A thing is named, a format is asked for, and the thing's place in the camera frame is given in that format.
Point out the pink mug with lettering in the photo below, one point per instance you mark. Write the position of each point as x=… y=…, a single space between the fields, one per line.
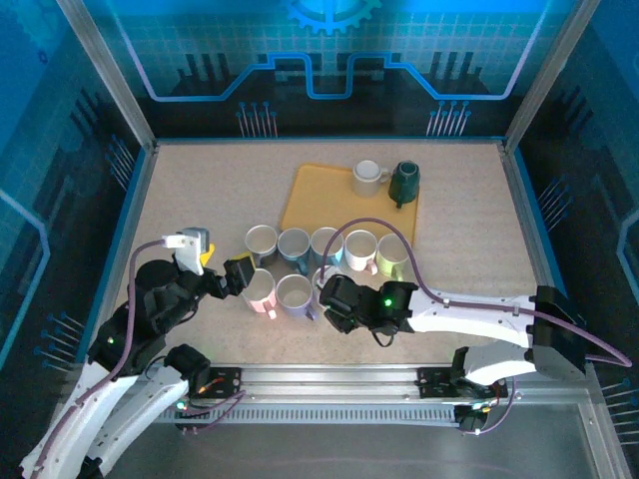
x=259 y=289

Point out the grey mug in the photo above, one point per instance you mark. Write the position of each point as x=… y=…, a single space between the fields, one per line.
x=260 y=239

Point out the white speckled mug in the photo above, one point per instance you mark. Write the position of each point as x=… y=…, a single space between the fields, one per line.
x=316 y=284

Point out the light green mug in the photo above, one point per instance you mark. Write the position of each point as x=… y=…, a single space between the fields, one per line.
x=394 y=252

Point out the purple mug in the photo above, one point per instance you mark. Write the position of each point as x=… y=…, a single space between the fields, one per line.
x=294 y=294

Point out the pale pink faceted mug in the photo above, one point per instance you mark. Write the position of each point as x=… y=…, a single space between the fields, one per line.
x=360 y=244

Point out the light blue mug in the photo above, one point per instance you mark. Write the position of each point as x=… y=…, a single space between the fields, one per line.
x=337 y=252

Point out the dark green mug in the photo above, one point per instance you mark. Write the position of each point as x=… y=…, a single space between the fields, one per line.
x=404 y=182

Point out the white mug red interior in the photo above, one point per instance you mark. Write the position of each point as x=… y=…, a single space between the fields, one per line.
x=367 y=177

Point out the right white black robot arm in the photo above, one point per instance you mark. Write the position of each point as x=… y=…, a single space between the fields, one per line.
x=474 y=312

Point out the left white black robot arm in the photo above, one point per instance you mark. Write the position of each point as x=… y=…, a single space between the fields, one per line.
x=140 y=404

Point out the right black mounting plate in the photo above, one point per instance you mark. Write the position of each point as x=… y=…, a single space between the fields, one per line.
x=434 y=381

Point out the black mounting plate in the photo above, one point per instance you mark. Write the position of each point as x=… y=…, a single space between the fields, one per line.
x=224 y=379
x=434 y=381

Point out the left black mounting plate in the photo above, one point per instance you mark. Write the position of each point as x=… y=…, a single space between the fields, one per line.
x=224 y=379

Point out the yellow plastic tray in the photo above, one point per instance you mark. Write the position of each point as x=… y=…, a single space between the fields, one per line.
x=324 y=199

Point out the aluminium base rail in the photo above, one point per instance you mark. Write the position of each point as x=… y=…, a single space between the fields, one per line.
x=324 y=379

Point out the left aluminium enclosure post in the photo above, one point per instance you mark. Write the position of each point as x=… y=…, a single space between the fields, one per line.
x=111 y=75

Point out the aluminium enclosure post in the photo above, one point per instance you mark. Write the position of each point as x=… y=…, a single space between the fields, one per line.
x=546 y=75
x=111 y=75

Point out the right aluminium enclosure post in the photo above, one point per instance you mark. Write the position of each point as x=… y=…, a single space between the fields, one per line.
x=546 y=75

